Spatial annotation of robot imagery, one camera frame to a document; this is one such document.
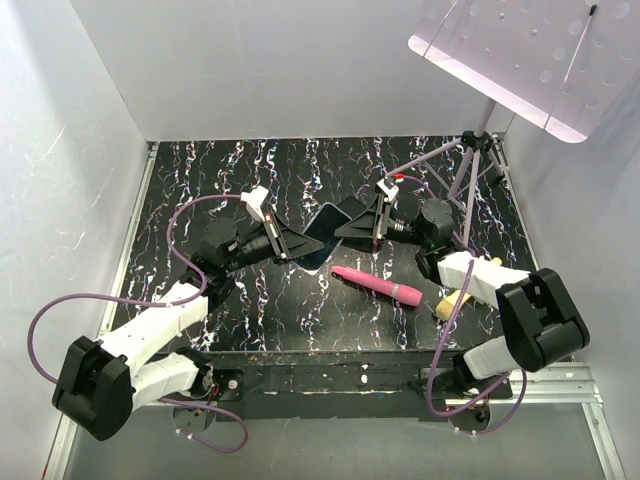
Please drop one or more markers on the black smartphone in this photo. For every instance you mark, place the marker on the black smartphone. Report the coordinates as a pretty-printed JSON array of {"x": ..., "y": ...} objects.
[{"x": 351, "y": 207}]

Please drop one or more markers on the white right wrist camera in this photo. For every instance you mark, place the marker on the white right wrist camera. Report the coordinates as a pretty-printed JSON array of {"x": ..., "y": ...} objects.
[{"x": 388, "y": 187}]

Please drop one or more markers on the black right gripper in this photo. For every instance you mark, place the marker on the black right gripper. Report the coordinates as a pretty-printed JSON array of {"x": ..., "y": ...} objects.
[{"x": 367, "y": 230}]

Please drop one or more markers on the lilac music stand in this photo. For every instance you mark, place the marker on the lilac music stand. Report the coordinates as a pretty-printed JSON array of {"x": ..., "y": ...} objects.
[{"x": 565, "y": 67}]

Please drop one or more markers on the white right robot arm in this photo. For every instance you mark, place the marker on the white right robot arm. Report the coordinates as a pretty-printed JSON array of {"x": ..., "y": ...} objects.
[{"x": 540, "y": 322}]

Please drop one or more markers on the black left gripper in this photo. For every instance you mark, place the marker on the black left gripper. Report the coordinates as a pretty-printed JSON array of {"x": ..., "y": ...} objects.
[{"x": 284, "y": 242}]

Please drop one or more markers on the cream wooden toy microphone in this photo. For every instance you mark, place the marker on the cream wooden toy microphone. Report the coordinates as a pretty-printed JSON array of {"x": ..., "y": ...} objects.
[{"x": 445, "y": 307}]

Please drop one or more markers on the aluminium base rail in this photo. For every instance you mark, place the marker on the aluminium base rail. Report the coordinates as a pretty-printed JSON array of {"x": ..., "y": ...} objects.
[{"x": 552, "y": 428}]

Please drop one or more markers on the pink toy microphone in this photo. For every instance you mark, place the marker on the pink toy microphone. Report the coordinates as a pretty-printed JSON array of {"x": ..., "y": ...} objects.
[{"x": 399, "y": 292}]

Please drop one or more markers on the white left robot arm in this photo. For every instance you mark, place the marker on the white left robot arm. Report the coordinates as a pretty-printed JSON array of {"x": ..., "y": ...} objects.
[{"x": 103, "y": 381}]

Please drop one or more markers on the phone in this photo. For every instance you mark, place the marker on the phone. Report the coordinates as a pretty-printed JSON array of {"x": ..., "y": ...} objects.
[{"x": 322, "y": 227}]

